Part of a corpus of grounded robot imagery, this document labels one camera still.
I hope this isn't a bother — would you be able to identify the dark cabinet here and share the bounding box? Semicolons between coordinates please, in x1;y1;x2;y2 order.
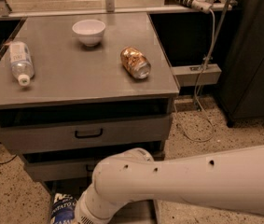
215;0;264;127

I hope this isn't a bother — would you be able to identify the metal rail shelf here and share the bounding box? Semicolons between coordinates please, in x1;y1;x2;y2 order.
0;0;239;20

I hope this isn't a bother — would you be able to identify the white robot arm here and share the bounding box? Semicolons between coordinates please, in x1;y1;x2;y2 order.
75;146;264;224

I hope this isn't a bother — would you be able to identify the grey drawer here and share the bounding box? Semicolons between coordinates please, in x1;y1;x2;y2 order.
23;150;166;183
0;115;172;154
48;177;161;224

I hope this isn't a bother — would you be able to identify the gold soda can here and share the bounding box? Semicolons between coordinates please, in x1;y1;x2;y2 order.
120;47;151;79

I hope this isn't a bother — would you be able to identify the bottom grey drawer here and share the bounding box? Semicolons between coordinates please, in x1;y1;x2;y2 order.
48;177;161;224

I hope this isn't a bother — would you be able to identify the grey drawer cabinet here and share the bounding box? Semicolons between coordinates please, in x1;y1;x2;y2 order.
0;12;181;224

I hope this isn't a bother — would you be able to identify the white bowl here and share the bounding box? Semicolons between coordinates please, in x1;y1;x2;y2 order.
72;20;106;47

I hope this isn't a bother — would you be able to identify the top grey drawer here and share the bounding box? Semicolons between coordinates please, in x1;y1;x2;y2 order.
0;115;172;154

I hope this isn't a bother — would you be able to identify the blue chip bag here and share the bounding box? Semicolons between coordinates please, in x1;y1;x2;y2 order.
50;193;76;224

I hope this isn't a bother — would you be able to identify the striped handle white device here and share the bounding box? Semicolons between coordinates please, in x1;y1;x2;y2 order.
170;0;212;14

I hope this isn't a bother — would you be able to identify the white cable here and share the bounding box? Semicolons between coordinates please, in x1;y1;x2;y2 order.
172;7;216;143

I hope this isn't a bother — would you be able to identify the middle grey drawer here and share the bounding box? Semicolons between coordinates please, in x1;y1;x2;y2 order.
23;150;166;183

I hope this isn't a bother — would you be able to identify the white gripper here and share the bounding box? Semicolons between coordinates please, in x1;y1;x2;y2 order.
75;193;106;224

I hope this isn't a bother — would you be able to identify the clear plastic water bottle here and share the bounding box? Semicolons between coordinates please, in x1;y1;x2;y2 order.
9;41;35;87

